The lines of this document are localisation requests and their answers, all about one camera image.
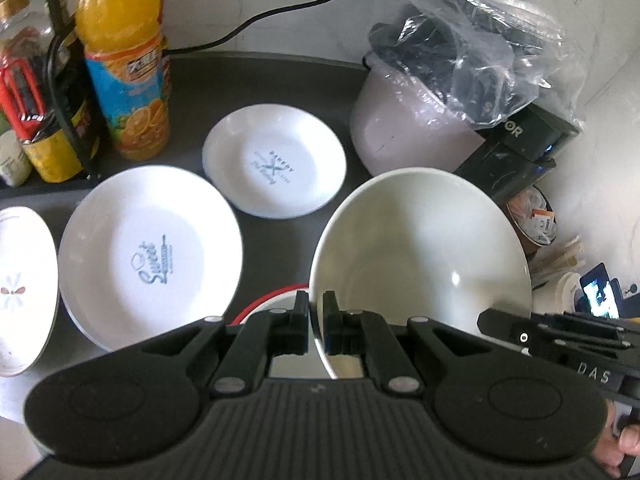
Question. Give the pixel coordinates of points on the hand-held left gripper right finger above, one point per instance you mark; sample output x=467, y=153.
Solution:
x=331, y=327

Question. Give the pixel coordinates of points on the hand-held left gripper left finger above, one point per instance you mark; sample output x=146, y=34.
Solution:
x=300, y=325

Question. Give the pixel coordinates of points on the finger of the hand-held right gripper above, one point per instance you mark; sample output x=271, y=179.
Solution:
x=510, y=332

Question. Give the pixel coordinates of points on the red-rimmed white bowl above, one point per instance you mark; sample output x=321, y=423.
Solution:
x=270, y=297

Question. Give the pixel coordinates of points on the large white bowl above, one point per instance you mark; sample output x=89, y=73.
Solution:
x=420, y=240

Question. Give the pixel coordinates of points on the white plate rolling-pin print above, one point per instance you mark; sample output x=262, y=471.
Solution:
x=150, y=240

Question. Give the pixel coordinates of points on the person's right hand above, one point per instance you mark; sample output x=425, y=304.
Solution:
x=630, y=447

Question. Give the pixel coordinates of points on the white paper cup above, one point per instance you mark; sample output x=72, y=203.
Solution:
x=560, y=292

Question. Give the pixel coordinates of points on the phone with lit screen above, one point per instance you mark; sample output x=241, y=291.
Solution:
x=597, y=292

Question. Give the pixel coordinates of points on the wooden chopstick packets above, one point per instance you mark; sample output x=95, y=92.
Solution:
x=562, y=260

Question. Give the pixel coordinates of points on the round container of sachets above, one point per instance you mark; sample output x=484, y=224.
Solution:
x=535, y=217

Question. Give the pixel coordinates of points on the white plate crossed-utensils print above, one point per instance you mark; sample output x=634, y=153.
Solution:
x=275, y=160

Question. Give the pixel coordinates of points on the black appliance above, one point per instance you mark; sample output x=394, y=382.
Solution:
x=530, y=130

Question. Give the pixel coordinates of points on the white pot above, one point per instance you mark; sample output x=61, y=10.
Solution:
x=400, y=125

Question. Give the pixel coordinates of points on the white plate flower print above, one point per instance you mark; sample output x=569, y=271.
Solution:
x=25, y=290

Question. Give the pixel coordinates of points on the clear plastic bag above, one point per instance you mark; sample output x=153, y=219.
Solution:
x=500, y=35

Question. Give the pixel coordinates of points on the orange juice bottle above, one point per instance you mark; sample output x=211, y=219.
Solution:
x=125, y=60

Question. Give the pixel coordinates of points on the white plastic bottle green label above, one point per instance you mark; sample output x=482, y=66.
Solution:
x=10, y=157

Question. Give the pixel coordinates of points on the glass jar gold lid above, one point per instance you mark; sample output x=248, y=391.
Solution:
x=20, y=20

